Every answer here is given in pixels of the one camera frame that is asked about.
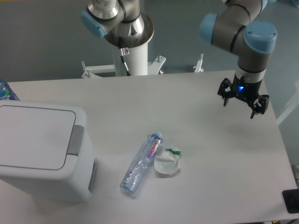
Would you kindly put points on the crumpled white paper cup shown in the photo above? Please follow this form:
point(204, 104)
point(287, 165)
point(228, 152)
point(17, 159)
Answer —
point(167, 162)

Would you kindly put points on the black device at edge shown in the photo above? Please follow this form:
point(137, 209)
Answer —
point(291, 199)

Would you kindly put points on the metal bracket at right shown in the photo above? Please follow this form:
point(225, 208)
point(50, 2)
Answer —
point(296, 173)

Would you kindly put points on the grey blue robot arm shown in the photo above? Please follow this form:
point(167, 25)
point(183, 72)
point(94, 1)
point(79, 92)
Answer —
point(236, 30)

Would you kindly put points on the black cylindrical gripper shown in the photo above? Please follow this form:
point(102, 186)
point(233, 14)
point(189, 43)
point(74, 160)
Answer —
point(246, 92)

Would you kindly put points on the crushed clear plastic bottle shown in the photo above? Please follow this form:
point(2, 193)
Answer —
point(141, 163)

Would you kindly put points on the white plastic trash can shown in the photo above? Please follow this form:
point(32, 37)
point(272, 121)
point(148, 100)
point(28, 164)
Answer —
point(46, 151)

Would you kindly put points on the white frame at right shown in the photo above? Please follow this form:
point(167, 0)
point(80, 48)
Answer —
point(290, 106)

